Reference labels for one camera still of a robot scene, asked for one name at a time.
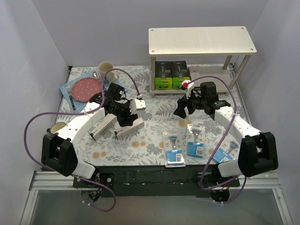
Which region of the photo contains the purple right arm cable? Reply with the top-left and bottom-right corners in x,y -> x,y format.
187,75 -> 248,204

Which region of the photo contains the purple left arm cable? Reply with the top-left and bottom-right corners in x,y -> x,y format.
23,67 -> 143,212

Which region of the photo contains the silver spoon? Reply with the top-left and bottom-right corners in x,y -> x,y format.
93,71 -> 102,82

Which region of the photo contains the black green Gillette Labs box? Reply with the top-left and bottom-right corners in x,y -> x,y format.
155,61 -> 173,90

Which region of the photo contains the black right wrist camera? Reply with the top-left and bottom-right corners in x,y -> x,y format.
200,82 -> 218,102

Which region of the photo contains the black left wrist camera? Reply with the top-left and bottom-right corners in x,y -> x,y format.
105,82 -> 125,101

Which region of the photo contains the clear blue razor blister pack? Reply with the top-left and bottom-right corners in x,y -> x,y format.
162,132 -> 186,168

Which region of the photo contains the blue checked cloth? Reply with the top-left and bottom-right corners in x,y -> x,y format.
58,70 -> 128,114

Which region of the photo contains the cream enamel cup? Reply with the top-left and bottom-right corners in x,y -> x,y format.
47,122 -> 66,134

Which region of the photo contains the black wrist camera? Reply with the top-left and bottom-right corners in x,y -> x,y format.
200,82 -> 218,102
105,82 -> 125,101

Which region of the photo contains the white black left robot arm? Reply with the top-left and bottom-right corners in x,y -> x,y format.
41,94 -> 146,188

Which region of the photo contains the beige ceramic mug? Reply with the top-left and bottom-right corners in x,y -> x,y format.
98,61 -> 120,85

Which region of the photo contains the pink dotted plate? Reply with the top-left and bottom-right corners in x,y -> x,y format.
71,77 -> 102,102

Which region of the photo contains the silver fork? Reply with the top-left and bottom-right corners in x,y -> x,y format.
65,84 -> 76,111

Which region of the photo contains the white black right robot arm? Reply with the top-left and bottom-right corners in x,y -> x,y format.
174,96 -> 278,186

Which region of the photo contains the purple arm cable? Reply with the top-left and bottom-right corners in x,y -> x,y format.
187,75 -> 248,204
23,67 -> 143,212

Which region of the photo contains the white Harry's box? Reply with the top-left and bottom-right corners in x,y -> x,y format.
188,66 -> 231,93
114,118 -> 144,140
90,114 -> 117,141

